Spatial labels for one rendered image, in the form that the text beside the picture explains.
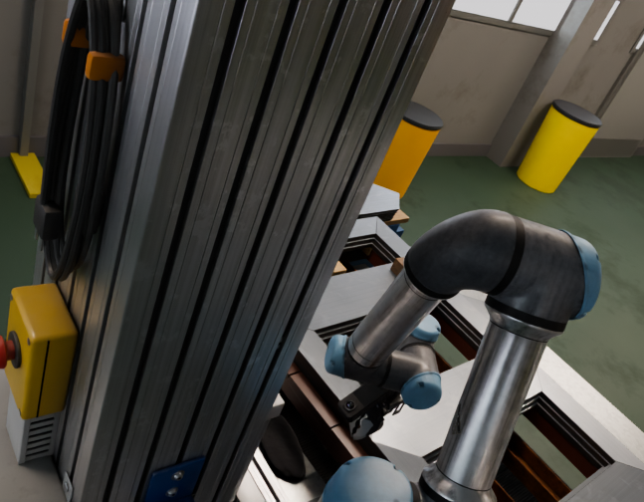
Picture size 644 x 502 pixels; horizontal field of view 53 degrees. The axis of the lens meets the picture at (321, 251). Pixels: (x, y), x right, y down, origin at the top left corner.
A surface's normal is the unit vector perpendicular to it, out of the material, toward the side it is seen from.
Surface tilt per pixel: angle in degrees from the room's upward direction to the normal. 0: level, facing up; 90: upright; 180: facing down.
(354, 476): 7
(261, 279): 90
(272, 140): 90
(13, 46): 90
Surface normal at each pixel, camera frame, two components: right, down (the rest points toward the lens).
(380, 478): 0.21, -0.81
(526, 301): -0.44, 0.00
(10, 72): 0.53, 0.62
